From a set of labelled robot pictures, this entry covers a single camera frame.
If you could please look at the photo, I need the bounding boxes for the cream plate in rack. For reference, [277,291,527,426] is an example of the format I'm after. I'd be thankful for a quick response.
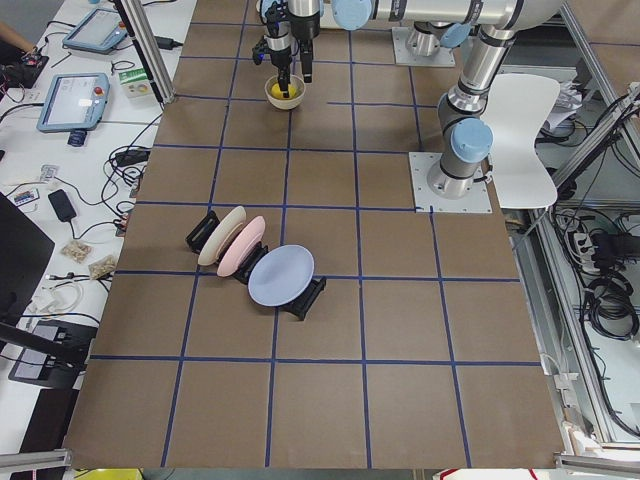
[198,206,246,266]

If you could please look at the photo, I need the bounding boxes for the teach pendant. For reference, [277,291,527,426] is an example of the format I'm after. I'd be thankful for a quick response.
[62,8,127,54]
[37,73,110,133]

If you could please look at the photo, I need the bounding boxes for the black plate rack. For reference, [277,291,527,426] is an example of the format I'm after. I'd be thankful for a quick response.
[185,211,327,321]

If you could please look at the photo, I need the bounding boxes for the green white box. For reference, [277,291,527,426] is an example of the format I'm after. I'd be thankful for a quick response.
[118,68,153,98]

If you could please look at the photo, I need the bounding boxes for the white bowl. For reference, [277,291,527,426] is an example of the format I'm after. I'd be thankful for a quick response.
[264,75,306,110]

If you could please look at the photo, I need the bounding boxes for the pink plate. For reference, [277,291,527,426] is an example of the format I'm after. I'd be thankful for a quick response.
[216,216,266,277]

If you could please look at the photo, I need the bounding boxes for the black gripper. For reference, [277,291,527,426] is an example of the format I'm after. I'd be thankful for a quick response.
[288,0,320,42]
[252,0,314,98]

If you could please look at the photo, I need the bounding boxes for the white chair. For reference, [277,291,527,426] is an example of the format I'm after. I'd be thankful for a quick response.
[481,74,560,210]

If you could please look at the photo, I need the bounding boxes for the black smartphone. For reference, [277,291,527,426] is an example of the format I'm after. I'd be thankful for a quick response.
[48,189,77,222]

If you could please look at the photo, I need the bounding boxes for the yellow lemon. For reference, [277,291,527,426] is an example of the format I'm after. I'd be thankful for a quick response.
[269,83,298,100]

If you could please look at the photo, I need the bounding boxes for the blue plate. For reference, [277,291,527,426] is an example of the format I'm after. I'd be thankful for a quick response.
[248,245,315,307]

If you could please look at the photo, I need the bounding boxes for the black power adapter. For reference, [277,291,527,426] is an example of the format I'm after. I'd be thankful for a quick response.
[155,36,183,50]

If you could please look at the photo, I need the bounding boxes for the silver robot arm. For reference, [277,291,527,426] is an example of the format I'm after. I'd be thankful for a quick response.
[331,1,561,200]
[252,1,471,99]

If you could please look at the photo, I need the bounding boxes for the teach pendant near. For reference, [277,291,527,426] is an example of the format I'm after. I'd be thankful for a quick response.
[37,73,110,133]

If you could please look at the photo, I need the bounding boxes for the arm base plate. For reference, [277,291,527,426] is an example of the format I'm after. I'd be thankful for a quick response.
[409,152,492,214]
[392,27,456,68]

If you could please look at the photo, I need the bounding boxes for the teach pendant far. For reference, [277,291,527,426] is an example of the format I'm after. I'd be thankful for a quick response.
[62,8,127,54]

